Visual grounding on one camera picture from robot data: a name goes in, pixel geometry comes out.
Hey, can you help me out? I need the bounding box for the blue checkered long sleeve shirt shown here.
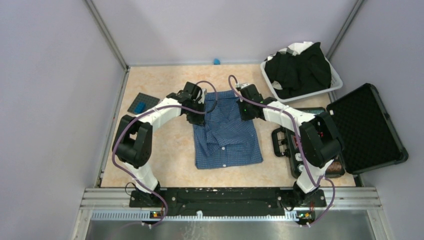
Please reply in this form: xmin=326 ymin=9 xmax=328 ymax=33
xmin=193 ymin=90 xmax=264 ymax=170

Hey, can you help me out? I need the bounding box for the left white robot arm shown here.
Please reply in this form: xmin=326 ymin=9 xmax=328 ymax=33
xmin=112 ymin=82 xmax=207 ymax=207

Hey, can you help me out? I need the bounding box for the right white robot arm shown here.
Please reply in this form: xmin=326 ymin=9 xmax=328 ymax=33
xmin=233 ymin=83 xmax=345 ymax=206

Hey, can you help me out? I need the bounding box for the dark grey building baseplate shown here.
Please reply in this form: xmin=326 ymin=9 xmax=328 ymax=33
xmin=127 ymin=92 xmax=161 ymax=115

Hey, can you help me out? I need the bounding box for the blue toy brick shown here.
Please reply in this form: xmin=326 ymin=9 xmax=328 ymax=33
xmin=134 ymin=102 xmax=146 ymax=114

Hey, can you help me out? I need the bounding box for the black shirt in basket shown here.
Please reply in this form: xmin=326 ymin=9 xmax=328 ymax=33
xmin=264 ymin=42 xmax=332 ymax=100

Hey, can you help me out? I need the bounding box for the white garment in basket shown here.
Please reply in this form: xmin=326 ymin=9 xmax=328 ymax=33
xmin=264 ymin=41 xmax=314 ymax=62

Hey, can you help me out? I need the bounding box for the white plastic laundry basket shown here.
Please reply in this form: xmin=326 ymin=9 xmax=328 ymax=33
xmin=259 ymin=46 xmax=344 ymax=104

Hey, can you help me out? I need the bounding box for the black poker chip case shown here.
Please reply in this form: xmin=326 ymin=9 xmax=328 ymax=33
xmin=271 ymin=82 xmax=409 ymax=180

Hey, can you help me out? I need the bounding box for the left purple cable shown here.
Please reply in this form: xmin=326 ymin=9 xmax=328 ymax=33
xmin=111 ymin=80 xmax=219 ymax=229

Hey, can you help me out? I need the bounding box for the purple cable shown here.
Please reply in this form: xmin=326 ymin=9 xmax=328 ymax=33
xmin=227 ymin=74 xmax=336 ymax=228
xmin=111 ymin=80 xmax=219 ymax=229

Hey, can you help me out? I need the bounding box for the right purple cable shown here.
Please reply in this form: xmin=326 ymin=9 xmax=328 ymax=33
xmin=227 ymin=74 xmax=336 ymax=228

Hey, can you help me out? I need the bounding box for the small blue wall object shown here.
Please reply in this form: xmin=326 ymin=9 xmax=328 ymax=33
xmin=213 ymin=58 xmax=221 ymax=65

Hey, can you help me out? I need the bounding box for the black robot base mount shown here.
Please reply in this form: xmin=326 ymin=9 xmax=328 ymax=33
xmin=129 ymin=187 xmax=327 ymax=217

